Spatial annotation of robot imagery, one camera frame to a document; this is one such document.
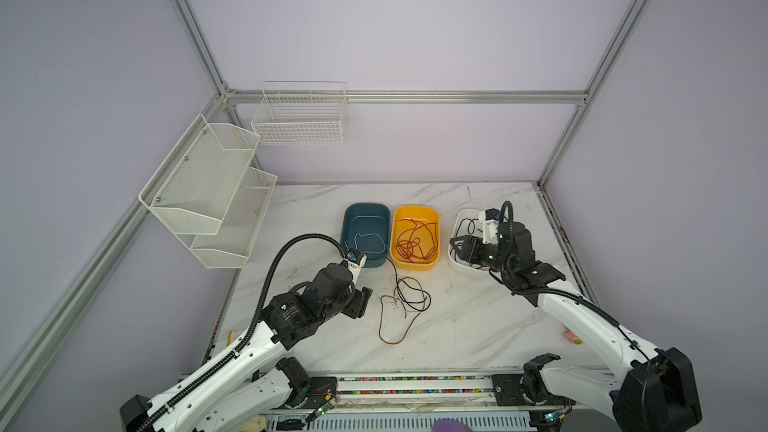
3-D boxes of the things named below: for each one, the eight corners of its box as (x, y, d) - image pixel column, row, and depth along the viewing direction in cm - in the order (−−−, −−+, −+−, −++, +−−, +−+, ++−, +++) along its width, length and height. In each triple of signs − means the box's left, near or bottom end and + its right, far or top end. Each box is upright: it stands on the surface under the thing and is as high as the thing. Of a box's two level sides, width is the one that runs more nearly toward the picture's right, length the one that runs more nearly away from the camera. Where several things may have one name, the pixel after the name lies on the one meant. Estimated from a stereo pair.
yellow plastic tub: (390, 271, 98) (390, 262, 93) (390, 215, 113) (390, 205, 108) (442, 271, 98) (445, 262, 93) (435, 215, 113) (437, 205, 108)
